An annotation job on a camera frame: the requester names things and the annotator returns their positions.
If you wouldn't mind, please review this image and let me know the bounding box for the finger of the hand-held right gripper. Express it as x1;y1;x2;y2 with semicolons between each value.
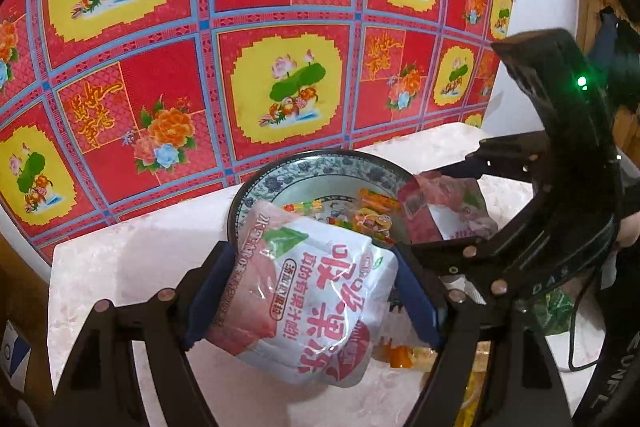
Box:
417;133;548;188
397;232;531;308

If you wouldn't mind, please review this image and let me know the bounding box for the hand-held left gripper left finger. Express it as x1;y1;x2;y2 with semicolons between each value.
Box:
52;242;241;427

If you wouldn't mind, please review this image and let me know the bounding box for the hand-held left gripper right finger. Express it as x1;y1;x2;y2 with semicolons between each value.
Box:
390;252;572;427

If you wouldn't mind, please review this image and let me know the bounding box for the small pink snack packet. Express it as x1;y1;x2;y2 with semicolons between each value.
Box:
397;172;499;248

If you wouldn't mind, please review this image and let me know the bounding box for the large pink jelly packet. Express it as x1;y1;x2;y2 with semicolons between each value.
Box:
207;199;401;389

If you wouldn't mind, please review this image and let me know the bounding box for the yellow candy packet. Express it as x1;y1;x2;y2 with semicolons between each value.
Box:
459;341;497;427

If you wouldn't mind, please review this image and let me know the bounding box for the blue patterned ceramic bowl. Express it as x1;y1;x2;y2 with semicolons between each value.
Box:
227;148;416;253

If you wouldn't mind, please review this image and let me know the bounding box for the person's right hand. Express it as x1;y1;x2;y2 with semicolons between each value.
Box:
618;209;640;253

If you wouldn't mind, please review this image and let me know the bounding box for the orange jelly packet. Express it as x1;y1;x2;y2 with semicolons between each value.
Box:
372;339;437;371

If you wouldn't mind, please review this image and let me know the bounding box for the orange snack packet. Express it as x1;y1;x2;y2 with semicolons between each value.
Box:
357;188;406;214

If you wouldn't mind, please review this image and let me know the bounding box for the green candy packet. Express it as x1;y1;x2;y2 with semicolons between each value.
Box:
532;289;577;338

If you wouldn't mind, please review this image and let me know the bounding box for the colourful candy packet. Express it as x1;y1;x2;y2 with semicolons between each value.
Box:
282;201;328;220

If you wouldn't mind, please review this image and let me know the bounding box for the wooden shelf unit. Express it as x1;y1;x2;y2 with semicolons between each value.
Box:
0;227;57;408

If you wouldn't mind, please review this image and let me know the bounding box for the blue white carton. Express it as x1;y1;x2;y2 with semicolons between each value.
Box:
0;322;33;394

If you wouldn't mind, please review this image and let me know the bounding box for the red floral printed cloth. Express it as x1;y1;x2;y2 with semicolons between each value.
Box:
0;0;516;253

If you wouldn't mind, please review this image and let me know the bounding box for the black cable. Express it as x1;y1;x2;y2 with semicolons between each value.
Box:
568;287;603;374

